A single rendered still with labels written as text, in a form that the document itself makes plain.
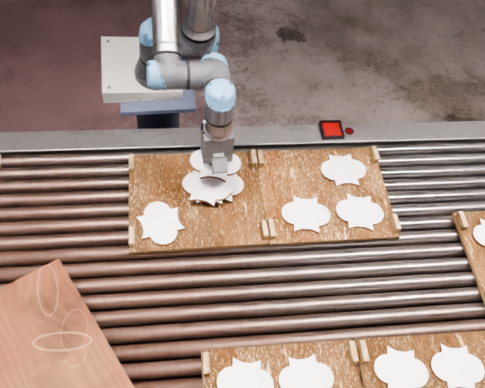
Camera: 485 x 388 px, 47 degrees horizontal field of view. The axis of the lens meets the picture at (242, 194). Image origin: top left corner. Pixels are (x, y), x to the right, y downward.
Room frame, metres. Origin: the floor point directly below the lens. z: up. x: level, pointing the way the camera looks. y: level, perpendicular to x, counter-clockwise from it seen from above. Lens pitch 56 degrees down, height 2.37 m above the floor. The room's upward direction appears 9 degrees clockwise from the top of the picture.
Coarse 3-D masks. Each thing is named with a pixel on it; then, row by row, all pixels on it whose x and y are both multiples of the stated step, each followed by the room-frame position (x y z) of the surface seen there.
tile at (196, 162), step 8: (200, 152) 1.01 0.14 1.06; (192, 160) 0.98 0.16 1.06; (200, 160) 0.98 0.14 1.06; (232, 160) 1.00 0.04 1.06; (192, 168) 0.96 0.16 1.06; (200, 168) 0.96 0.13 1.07; (208, 168) 0.96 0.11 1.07; (232, 168) 0.98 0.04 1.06; (200, 176) 0.93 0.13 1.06; (208, 176) 0.93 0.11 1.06; (216, 176) 0.94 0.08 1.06; (224, 176) 0.94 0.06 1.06
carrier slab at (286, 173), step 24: (264, 168) 1.09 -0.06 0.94; (288, 168) 1.11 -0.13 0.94; (312, 168) 1.12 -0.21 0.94; (264, 192) 1.00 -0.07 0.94; (288, 192) 1.01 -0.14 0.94; (312, 192) 1.02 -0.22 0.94; (336, 192) 1.04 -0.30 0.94; (360, 192) 1.05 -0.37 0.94; (384, 192) 1.07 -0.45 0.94; (336, 216) 0.95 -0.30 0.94; (384, 216) 0.98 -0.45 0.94; (288, 240) 0.84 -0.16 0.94; (312, 240) 0.85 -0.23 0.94; (336, 240) 0.86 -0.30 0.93; (360, 240) 0.88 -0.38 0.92
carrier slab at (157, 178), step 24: (144, 168) 1.02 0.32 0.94; (168, 168) 1.03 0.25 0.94; (240, 168) 1.08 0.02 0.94; (144, 192) 0.93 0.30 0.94; (168, 192) 0.94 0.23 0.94; (192, 216) 0.87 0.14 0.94; (216, 216) 0.88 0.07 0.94; (240, 216) 0.89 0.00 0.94; (264, 216) 0.91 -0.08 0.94; (144, 240) 0.76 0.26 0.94; (192, 240) 0.79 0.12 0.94; (216, 240) 0.80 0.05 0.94; (240, 240) 0.81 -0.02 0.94; (264, 240) 0.82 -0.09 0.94
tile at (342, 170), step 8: (328, 160) 1.16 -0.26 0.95; (336, 160) 1.16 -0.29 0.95; (344, 160) 1.17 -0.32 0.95; (352, 160) 1.17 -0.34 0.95; (328, 168) 1.12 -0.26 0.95; (336, 168) 1.13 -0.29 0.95; (344, 168) 1.14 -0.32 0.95; (352, 168) 1.14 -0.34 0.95; (360, 168) 1.15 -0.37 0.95; (328, 176) 1.09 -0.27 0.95; (336, 176) 1.10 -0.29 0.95; (344, 176) 1.10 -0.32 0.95; (352, 176) 1.11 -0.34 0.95; (360, 176) 1.11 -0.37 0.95; (336, 184) 1.06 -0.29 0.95; (344, 184) 1.08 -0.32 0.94; (352, 184) 1.08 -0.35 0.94
